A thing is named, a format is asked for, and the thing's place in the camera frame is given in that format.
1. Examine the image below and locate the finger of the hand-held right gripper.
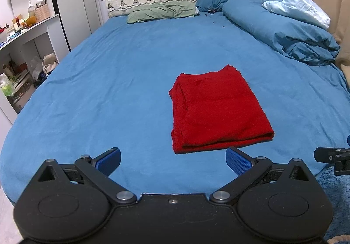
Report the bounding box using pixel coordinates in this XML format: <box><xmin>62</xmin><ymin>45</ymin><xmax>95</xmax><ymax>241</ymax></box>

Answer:
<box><xmin>314</xmin><ymin>147</ymin><xmax>350</xmax><ymax>176</ymax></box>

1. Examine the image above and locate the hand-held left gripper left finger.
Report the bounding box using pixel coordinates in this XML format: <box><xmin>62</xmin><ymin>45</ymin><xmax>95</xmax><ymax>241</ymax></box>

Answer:
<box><xmin>35</xmin><ymin>147</ymin><xmax>138</xmax><ymax>204</ymax></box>

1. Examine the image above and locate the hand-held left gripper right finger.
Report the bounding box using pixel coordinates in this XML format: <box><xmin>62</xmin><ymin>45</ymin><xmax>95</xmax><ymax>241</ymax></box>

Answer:
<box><xmin>208</xmin><ymin>147</ymin><xmax>313</xmax><ymax>204</ymax></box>

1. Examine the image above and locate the red sweater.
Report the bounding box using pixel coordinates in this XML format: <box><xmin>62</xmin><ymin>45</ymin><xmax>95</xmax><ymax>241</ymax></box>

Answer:
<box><xmin>169</xmin><ymin>64</ymin><xmax>275</xmax><ymax>155</ymax></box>

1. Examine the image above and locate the fluffy blue fabric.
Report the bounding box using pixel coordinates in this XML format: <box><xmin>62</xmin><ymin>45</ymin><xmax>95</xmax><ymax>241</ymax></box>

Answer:
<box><xmin>314</xmin><ymin>165</ymin><xmax>350</xmax><ymax>239</ymax></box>

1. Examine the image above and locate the bed with blue sheet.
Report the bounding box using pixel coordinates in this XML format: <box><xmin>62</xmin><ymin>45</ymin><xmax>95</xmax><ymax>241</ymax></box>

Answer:
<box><xmin>0</xmin><ymin>17</ymin><xmax>350</xmax><ymax>203</ymax></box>

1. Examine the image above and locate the blue duvet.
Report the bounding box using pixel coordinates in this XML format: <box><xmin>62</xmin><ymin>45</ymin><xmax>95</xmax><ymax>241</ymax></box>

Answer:
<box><xmin>222</xmin><ymin>0</ymin><xmax>341</xmax><ymax>66</ymax></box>

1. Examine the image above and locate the white desk with shelves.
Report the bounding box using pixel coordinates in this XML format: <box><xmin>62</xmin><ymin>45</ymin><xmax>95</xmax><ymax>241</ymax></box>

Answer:
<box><xmin>0</xmin><ymin>13</ymin><xmax>69</xmax><ymax>124</ymax></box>

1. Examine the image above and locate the light blue blanket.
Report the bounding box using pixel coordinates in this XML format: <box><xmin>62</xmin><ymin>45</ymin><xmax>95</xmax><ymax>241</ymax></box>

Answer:
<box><xmin>261</xmin><ymin>0</ymin><xmax>331</xmax><ymax>29</ymax></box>

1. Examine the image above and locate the green pillow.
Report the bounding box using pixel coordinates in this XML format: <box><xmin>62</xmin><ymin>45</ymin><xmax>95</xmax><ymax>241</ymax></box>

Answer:
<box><xmin>127</xmin><ymin>1</ymin><xmax>196</xmax><ymax>24</ymax></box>

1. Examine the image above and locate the wicker basket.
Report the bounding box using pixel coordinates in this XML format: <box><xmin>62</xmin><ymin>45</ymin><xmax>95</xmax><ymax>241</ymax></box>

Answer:
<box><xmin>34</xmin><ymin>4</ymin><xmax>51</xmax><ymax>23</ymax></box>

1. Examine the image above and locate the grey and white wardrobe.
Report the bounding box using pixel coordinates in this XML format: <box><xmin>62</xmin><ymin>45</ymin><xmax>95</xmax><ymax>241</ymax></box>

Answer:
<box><xmin>46</xmin><ymin>0</ymin><xmax>103</xmax><ymax>52</ymax></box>

